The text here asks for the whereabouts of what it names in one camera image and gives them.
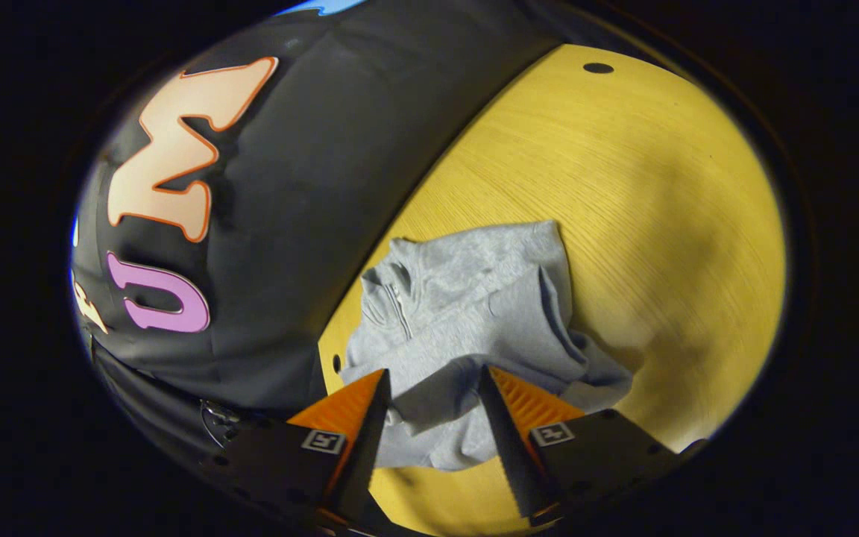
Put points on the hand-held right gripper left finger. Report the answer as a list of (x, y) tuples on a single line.
[(366, 447)]

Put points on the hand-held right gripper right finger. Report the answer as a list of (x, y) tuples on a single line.
[(511, 455)]

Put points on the black backdrop cloth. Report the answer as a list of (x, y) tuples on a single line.
[(310, 186)]

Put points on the grey zip-neck sweatshirt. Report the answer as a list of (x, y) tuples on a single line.
[(489, 313)]

